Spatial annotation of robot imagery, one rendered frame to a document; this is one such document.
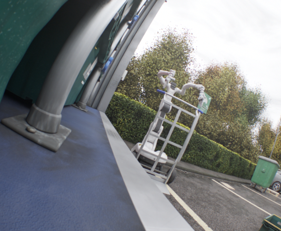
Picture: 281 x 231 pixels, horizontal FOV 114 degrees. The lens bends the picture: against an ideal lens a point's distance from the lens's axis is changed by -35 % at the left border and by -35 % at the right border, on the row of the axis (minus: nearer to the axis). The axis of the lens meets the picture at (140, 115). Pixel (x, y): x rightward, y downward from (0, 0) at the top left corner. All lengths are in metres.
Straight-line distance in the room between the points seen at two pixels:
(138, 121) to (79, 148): 3.36
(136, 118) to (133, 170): 3.32
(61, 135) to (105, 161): 0.06
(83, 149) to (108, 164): 0.04
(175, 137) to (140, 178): 3.85
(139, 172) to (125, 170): 0.02
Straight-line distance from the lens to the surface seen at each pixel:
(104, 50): 0.46
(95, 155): 0.18
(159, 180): 2.15
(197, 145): 4.71
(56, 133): 0.18
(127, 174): 0.16
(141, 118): 3.47
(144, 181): 0.17
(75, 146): 0.18
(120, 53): 1.19
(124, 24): 0.72
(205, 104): 4.23
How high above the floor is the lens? 0.71
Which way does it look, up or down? 2 degrees up
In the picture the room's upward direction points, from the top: 25 degrees clockwise
